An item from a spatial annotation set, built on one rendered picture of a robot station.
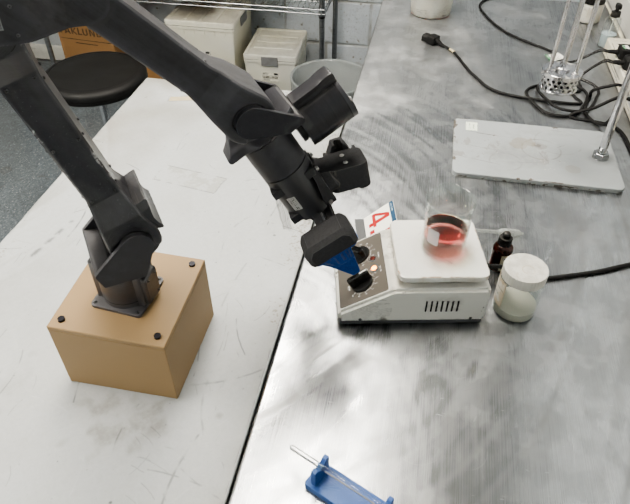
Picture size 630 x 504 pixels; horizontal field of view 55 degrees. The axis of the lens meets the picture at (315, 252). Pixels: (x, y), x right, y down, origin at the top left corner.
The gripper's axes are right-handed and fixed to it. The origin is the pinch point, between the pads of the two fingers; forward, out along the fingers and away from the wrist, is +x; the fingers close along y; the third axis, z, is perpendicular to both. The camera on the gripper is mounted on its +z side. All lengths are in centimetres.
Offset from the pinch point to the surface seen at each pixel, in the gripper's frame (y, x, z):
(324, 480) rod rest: -24.1, 9.7, -13.6
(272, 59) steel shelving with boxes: 219, 54, -4
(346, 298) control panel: -1.1, 9.4, -3.8
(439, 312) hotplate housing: -5.5, 16.3, 5.9
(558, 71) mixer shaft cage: 29, 17, 44
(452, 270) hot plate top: -4.5, 11.7, 10.2
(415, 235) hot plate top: 3.1, 9.8, 8.6
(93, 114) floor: 246, 34, -97
